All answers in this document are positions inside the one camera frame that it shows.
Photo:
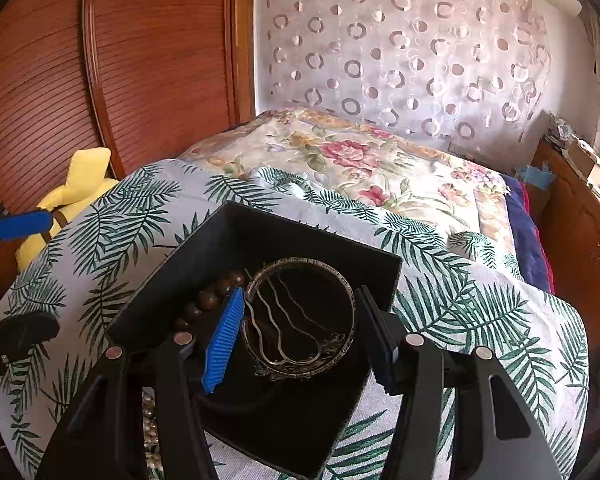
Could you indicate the cardboard box on cabinet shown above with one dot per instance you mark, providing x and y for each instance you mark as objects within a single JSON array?
[{"x": 585, "y": 161}]

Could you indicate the wooden wardrobe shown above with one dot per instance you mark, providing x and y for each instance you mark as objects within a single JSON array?
[{"x": 144, "y": 78}]

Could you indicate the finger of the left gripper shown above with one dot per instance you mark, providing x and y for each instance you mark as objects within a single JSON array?
[
  {"x": 14, "y": 226},
  {"x": 20, "y": 333}
]

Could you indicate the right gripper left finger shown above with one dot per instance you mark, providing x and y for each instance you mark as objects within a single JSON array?
[{"x": 101, "y": 433}]

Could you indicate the yellow plush toy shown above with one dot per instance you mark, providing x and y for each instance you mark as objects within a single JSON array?
[{"x": 86, "y": 181}]

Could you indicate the blue blanket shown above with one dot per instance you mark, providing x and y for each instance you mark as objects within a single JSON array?
[{"x": 533, "y": 264}]

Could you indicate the sheer circle pattern curtain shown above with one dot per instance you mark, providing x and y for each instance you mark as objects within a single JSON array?
[{"x": 449, "y": 69}]

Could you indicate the teal tissue pack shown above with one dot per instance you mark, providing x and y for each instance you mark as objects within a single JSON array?
[{"x": 539, "y": 177}]

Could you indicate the green leaf print bedsheet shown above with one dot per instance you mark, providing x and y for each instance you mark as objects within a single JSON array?
[{"x": 90, "y": 269}]

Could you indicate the floral quilt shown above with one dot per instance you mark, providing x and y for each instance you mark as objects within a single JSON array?
[{"x": 372, "y": 167}]

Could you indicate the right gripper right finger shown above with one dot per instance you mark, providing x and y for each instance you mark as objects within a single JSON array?
[{"x": 495, "y": 433}]

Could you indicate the black square jewelry box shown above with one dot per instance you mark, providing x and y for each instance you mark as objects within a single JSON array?
[{"x": 291, "y": 425}]

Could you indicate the wooden side cabinet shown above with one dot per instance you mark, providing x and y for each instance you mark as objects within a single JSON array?
[{"x": 570, "y": 235}]

